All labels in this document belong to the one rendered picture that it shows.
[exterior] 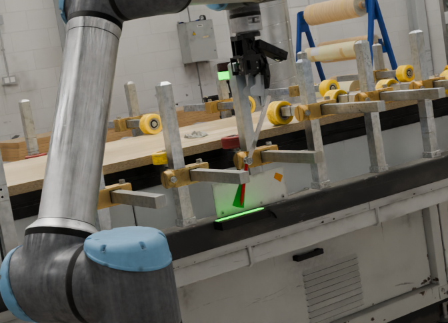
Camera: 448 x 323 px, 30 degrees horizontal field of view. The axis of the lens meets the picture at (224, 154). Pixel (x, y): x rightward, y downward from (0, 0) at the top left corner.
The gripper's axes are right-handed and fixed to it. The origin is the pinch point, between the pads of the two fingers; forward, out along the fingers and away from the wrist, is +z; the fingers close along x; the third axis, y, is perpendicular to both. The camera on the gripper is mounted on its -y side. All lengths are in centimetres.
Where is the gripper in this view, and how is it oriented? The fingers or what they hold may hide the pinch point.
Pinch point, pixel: (263, 101)
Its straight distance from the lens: 244.1
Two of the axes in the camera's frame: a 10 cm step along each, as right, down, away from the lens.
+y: -8.3, 1.9, -5.3
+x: 5.4, 0.2, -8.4
